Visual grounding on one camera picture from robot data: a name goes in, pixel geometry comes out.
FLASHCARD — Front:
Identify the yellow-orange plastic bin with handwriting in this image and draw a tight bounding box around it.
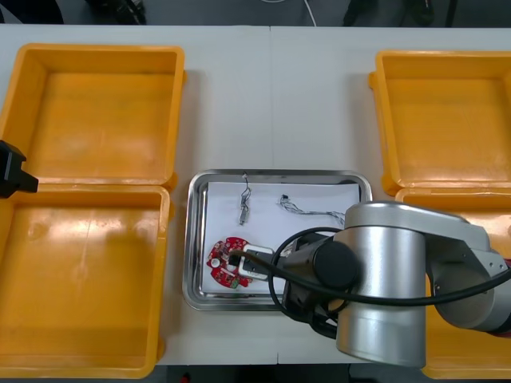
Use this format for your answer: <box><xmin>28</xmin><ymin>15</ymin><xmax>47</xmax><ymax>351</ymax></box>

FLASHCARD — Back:
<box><xmin>394</xmin><ymin>187</ymin><xmax>511</xmax><ymax>380</ymax></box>

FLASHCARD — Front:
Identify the black chair base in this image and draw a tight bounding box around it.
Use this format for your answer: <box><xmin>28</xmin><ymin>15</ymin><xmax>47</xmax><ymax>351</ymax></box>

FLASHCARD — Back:
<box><xmin>81</xmin><ymin>0</ymin><xmax>149</xmax><ymax>26</ymax></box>

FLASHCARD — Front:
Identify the round red circuit board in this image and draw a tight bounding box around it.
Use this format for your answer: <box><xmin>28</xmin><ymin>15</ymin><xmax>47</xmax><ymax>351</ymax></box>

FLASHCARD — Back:
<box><xmin>205</xmin><ymin>235</ymin><xmax>256</xmax><ymax>289</ymax></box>

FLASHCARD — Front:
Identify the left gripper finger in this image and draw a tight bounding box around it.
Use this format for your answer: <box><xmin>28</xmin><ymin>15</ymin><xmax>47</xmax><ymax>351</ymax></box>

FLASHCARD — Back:
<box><xmin>18</xmin><ymin>170</ymin><xmax>39</xmax><ymax>194</ymax></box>

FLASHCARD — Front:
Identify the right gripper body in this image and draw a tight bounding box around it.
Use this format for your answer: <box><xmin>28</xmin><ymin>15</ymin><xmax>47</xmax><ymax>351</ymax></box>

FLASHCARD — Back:
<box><xmin>275</xmin><ymin>235</ymin><xmax>340</xmax><ymax>321</ymax></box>

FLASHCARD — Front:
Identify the white sheet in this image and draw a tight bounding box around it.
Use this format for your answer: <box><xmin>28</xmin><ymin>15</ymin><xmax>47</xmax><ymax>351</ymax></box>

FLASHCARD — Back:
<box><xmin>200</xmin><ymin>181</ymin><xmax>360</xmax><ymax>297</ymax></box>

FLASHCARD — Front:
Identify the white-grey twisted wire harness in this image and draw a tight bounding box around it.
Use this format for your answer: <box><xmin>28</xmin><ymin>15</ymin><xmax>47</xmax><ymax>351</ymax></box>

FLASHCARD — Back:
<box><xmin>275</xmin><ymin>193</ymin><xmax>347</xmax><ymax>223</ymax></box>

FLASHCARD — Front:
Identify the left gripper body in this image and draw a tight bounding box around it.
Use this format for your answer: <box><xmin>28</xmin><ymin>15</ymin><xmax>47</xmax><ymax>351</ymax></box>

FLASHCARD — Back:
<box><xmin>0</xmin><ymin>139</ymin><xmax>27</xmax><ymax>199</ymax></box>

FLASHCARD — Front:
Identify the small metal solenoid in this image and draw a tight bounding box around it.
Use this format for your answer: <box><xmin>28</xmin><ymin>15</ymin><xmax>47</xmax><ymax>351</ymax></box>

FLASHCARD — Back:
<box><xmin>238</xmin><ymin>171</ymin><xmax>252</xmax><ymax>227</ymax></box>

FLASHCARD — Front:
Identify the steel tray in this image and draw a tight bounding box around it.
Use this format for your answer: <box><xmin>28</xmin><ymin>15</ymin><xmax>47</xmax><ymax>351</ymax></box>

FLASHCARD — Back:
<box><xmin>181</xmin><ymin>168</ymin><xmax>375</xmax><ymax>313</ymax></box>

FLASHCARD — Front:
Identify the white cable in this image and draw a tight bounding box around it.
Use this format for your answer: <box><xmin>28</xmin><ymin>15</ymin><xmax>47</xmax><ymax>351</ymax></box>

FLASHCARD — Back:
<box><xmin>261</xmin><ymin>0</ymin><xmax>319</xmax><ymax>27</ymax></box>

